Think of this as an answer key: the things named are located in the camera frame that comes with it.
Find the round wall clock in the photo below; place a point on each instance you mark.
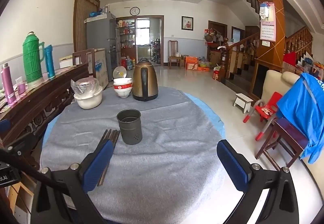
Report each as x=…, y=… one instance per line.
x=135, y=11

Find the framed wall picture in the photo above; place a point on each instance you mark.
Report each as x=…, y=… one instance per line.
x=187, y=23

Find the red gift bag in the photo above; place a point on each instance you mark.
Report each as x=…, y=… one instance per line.
x=289, y=60

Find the small white fan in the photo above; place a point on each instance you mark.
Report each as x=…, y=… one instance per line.
x=119, y=72

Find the blue flask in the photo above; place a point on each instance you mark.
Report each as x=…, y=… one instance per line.
x=49, y=61

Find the white bowl red rim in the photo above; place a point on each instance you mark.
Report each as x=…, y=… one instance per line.
x=122, y=80

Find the red plastic child chair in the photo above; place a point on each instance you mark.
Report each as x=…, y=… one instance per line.
x=272, y=102

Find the purple bottle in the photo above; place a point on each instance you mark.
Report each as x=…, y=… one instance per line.
x=8, y=84

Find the green thermos flask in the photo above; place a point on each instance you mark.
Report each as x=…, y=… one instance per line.
x=32, y=59

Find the beige armchair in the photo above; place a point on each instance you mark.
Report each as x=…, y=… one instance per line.
x=274, y=82

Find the wooden stair railing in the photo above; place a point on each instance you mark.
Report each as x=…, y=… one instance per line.
x=243, y=43

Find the white bowl red band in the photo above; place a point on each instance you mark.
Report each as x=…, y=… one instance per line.
x=123, y=86

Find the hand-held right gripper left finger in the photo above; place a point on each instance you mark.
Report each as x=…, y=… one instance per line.
x=97, y=165

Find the clear plastic bag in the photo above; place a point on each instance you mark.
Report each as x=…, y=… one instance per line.
x=86, y=86

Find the blue table cover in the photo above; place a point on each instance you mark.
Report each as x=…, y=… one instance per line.
x=215, y=119

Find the white plastic basin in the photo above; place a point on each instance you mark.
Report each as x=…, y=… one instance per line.
x=88, y=101

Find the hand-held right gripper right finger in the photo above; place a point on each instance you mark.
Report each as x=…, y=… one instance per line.
x=234, y=165

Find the orange cardboard box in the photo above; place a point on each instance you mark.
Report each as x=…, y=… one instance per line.
x=191, y=63

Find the pink cup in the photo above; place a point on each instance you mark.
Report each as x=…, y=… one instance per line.
x=21, y=88

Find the brown door curtain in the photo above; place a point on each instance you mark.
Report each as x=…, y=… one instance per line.
x=83, y=18

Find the blue jacket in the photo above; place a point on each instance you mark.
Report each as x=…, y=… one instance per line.
x=301, y=112

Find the golden electric kettle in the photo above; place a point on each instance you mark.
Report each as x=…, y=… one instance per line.
x=145, y=82

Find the dark wooden stool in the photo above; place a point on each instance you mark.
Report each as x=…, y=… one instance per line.
x=291, y=135

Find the bundle of dark chopsticks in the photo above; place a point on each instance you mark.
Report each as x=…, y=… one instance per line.
x=111, y=136

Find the dark metal chopstick holder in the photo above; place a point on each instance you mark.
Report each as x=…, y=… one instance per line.
x=129, y=127

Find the grey refrigerator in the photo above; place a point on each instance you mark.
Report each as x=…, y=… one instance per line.
x=101, y=36

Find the white bowl red marks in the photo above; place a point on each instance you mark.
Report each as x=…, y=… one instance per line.
x=123, y=92

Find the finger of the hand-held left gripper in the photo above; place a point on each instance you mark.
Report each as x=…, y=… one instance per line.
x=4, y=125

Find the grey tablecloth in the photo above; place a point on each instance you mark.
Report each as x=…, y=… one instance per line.
x=164, y=163

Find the wooden chair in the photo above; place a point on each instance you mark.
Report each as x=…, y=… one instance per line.
x=174, y=49

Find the wall calendar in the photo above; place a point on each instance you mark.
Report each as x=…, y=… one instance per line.
x=267, y=29

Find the large water bottle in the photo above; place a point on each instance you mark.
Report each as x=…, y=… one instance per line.
x=129, y=63

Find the small white stool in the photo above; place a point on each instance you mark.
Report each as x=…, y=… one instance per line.
x=242, y=99

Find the dark carved wooden sideboard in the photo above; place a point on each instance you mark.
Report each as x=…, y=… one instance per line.
x=38, y=110

